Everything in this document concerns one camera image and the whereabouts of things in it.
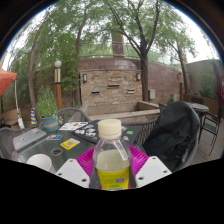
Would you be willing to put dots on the grey laptop with stickers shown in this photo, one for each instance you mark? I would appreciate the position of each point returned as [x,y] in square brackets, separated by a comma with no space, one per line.
[28,138]

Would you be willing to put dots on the yellow square card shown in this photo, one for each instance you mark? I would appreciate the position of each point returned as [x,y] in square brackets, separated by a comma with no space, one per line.
[70,143]

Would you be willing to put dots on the round dark patio table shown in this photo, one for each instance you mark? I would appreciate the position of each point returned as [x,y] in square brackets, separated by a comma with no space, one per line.
[200,107]

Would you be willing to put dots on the blue yellow striped cone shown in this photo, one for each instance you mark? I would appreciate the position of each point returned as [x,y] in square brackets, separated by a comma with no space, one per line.
[33,117]

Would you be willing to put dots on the grey wall utility box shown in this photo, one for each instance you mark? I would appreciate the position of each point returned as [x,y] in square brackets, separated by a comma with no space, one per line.
[152,94]

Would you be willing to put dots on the green plant in teal pot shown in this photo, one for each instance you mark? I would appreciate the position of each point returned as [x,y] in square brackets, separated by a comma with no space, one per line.
[50,123]

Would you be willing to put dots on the small blue card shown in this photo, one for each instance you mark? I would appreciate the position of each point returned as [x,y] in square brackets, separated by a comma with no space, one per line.
[54,137]

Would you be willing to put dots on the white mug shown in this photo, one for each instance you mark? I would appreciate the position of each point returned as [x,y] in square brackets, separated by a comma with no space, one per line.
[40,161]

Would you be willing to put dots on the black backpack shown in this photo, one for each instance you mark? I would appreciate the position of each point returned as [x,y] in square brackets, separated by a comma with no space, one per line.
[173,133]

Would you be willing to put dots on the grey wicker chair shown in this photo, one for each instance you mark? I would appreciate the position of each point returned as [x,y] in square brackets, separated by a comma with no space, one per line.
[6,143]
[144,130]
[71,115]

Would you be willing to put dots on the clear bottle with yellow label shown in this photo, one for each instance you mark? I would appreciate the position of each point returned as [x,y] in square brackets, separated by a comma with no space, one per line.
[111,160]

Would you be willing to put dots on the orange patio umbrella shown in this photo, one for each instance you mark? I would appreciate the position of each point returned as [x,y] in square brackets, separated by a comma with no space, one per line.
[6,80]

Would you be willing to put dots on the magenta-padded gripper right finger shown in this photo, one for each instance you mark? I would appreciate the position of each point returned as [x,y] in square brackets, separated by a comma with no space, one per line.
[153,169]

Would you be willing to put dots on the leaning tree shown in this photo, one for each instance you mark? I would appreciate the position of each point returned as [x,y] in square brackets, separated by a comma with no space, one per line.
[31,86]

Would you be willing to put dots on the forked dark-trunk tree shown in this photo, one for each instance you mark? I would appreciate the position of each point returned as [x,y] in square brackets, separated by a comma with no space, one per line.
[144,83]

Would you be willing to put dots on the wooden lamp post, white globe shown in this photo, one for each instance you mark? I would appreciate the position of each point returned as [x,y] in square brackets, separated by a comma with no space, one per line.
[58,93]

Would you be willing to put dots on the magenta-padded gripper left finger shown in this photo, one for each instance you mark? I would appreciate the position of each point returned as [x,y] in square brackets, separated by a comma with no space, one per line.
[70,171]

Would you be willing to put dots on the black laptop with stickers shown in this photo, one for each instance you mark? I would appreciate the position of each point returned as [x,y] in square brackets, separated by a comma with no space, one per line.
[86,133]

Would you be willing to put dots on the wall lantern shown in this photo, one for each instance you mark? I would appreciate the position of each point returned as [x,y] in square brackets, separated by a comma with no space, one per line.
[138,76]
[85,78]

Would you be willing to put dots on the white sticker sheet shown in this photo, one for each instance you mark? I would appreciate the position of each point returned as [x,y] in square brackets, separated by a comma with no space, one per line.
[73,126]

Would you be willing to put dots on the closed maroon patio umbrella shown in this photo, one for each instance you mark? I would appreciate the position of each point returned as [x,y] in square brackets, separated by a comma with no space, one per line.
[219,86]

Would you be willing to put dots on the black metal chair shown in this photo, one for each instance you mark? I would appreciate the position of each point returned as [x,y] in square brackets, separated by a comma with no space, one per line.
[210,128]

